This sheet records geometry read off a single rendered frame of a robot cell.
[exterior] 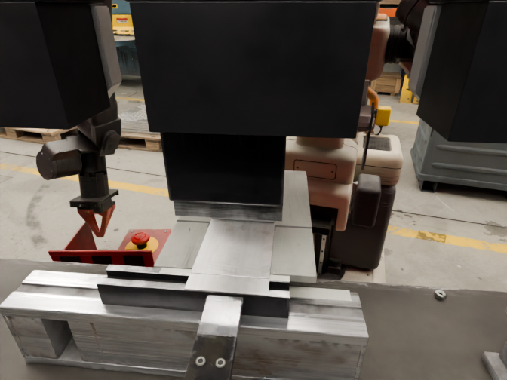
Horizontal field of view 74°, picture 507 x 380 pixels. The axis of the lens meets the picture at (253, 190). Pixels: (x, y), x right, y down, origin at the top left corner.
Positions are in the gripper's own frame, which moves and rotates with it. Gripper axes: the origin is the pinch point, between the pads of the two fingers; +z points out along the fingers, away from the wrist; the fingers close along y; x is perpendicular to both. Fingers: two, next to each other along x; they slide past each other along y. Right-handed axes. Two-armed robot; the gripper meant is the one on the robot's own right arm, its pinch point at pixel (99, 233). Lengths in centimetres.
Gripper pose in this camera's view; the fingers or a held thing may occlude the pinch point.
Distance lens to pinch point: 83.9
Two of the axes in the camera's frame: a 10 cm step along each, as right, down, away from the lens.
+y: 0.0, 2.5, -9.7
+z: -0.1, 9.7, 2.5
